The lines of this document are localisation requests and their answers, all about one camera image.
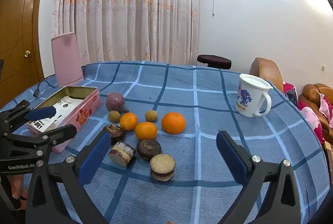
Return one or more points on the brown longan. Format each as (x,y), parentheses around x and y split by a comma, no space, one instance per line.
(151,116)
(114,116)

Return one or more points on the dark cloth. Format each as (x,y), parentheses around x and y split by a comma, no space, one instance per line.
(290,96)

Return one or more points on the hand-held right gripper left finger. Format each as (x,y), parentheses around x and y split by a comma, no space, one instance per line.
(95,157)

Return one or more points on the white printed mug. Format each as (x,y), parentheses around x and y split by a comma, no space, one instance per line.
(249,96)

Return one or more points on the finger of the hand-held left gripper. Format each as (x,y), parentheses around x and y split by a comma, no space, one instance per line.
(41,112)
(62,133)

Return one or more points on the pink tin box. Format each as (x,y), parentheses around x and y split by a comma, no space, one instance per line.
(87,112)

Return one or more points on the purple passion fruit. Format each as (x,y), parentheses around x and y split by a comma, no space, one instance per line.
(115,101)

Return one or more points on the dark round stool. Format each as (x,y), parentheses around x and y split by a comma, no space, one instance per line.
(214,60)

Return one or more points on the brass door knob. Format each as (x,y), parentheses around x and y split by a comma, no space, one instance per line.
(27,53)

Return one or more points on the white printed paper card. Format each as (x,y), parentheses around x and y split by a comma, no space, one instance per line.
(66,104)

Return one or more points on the dark cake with nut topping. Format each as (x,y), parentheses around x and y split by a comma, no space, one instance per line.
(115,131)

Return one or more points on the small orange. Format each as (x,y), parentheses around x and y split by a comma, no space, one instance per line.
(128,121)
(146,131)

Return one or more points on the large orange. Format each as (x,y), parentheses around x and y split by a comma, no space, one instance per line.
(173,123)

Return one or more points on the round crumb-topped cake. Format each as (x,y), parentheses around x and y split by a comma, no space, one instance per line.
(162,166)

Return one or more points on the blue plaid tablecloth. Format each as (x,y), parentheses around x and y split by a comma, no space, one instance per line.
(197,109)

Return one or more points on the pink tall container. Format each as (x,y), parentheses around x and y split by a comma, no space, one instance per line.
(66,60)

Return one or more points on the floral cream curtain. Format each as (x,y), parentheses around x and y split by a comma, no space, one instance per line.
(124,10)

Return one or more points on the brown leather sofa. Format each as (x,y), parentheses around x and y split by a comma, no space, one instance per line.
(312,94)

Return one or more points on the round chocolate cake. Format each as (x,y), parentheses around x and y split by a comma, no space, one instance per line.
(149,149)

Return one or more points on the brown leather armchair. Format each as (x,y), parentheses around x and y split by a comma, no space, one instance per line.
(268,70)

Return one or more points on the wooden door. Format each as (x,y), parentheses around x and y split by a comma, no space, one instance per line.
(18,31)

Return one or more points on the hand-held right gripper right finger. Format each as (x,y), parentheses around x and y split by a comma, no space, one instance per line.
(231,159)

